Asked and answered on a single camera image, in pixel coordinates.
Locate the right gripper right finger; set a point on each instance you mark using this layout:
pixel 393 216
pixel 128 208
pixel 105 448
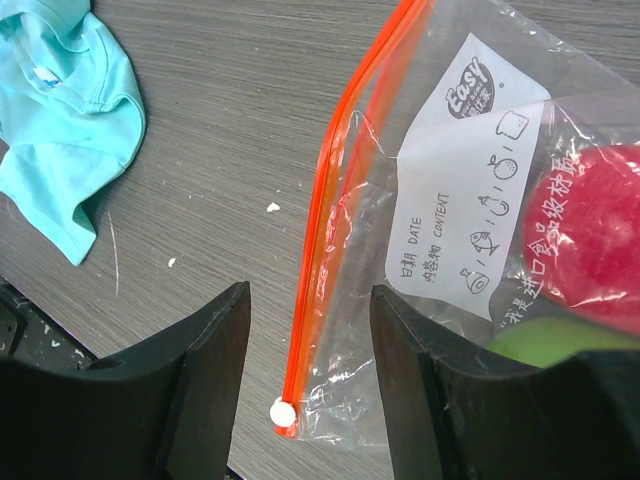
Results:
pixel 454 410

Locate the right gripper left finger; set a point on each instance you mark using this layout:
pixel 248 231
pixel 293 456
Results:
pixel 163 408

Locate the red fake apple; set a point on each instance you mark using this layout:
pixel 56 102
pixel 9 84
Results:
pixel 580 235

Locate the clear zip bag orange seal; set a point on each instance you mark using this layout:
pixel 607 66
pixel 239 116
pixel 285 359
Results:
pixel 422 181

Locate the green fake fruit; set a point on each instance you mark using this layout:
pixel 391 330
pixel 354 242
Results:
pixel 547 340

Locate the teal cloth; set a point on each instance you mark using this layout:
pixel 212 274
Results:
pixel 72 116

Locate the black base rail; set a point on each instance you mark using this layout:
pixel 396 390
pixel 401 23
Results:
pixel 31 336

